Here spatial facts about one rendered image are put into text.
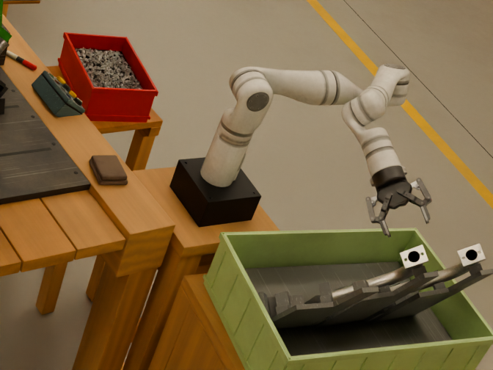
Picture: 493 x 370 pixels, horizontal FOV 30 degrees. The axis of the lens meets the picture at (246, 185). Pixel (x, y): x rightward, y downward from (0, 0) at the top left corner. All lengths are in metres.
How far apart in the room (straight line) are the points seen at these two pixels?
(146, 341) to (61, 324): 0.70
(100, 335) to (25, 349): 0.62
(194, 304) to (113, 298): 0.25
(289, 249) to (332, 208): 1.91
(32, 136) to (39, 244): 0.40
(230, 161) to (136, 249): 0.34
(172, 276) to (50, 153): 0.45
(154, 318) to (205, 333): 0.29
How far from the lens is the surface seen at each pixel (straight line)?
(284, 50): 5.51
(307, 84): 2.38
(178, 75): 4.84
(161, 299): 2.51
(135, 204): 2.36
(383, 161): 2.16
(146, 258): 2.37
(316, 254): 2.47
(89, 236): 2.26
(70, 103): 2.59
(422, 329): 2.47
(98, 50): 3.03
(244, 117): 2.32
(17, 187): 2.32
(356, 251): 2.54
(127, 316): 2.52
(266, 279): 2.37
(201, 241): 2.40
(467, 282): 2.28
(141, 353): 2.66
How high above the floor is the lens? 2.32
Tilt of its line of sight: 34 degrees down
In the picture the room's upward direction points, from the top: 22 degrees clockwise
